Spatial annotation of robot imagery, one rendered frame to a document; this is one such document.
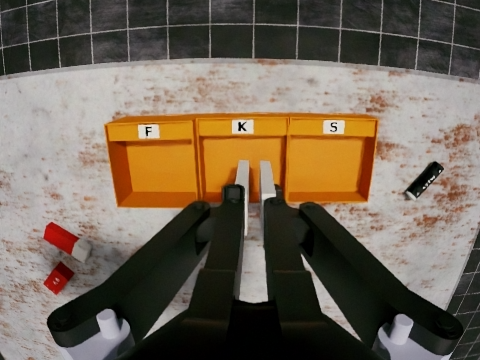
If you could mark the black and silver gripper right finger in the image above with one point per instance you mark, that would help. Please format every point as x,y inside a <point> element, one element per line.
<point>392,320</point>

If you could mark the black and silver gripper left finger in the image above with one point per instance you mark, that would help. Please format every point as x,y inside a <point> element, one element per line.
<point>114,316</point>

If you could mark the black battery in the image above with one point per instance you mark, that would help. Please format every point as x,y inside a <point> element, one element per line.
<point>425,180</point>

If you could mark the orange three-compartment tray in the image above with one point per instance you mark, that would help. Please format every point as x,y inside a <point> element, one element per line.
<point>330,155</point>

